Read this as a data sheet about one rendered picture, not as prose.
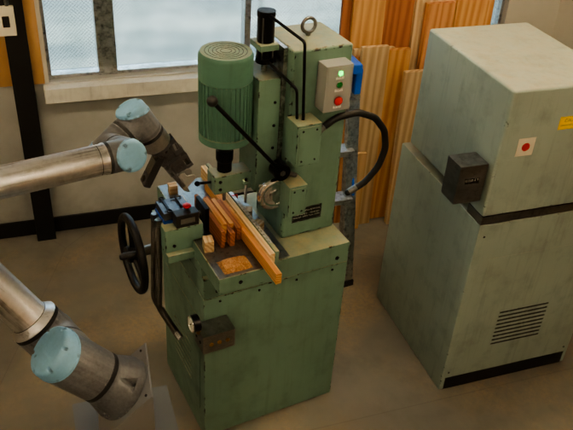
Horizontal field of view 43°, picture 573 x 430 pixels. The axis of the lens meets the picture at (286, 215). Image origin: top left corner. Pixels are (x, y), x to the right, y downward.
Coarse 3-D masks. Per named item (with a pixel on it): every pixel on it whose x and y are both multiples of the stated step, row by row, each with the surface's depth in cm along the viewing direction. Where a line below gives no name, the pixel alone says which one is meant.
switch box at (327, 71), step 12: (324, 60) 233; (336, 60) 233; (348, 60) 234; (324, 72) 230; (336, 72) 230; (348, 72) 233; (324, 84) 232; (348, 84) 235; (324, 96) 234; (336, 96) 236; (348, 96) 238; (324, 108) 236; (336, 108) 238
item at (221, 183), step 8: (216, 168) 253; (232, 168) 254; (240, 168) 254; (248, 168) 254; (208, 176) 253; (216, 176) 249; (224, 176) 250; (232, 176) 251; (240, 176) 252; (248, 176) 254; (208, 184) 255; (216, 184) 250; (224, 184) 251; (232, 184) 253; (240, 184) 254; (248, 184) 256; (216, 192) 251; (224, 192) 253
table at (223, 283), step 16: (160, 192) 270; (192, 192) 271; (240, 240) 248; (176, 256) 244; (192, 256) 248; (208, 256) 240; (224, 256) 240; (208, 272) 238; (240, 272) 234; (256, 272) 236; (224, 288) 233
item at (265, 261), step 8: (208, 192) 270; (224, 200) 260; (240, 224) 249; (248, 232) 245; (248, 240) 243; (256, 240) 242; (256, 248) 238; (256, 256) 240; (264, 256) 235; (264, 264) 235; (272, 264) 232; (272, 272) 230; (280, 272) 229; (272, 280) 232; (280, 280) 230
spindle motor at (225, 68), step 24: (216, 48) 229; (240, 48) 230; (216, 72) 223; (240, 72) 224; (216, 96) 228; (240, 96) 229; (216, 120) 232; (240, 120) 235; (216, 144) 237; (240, 144) 239
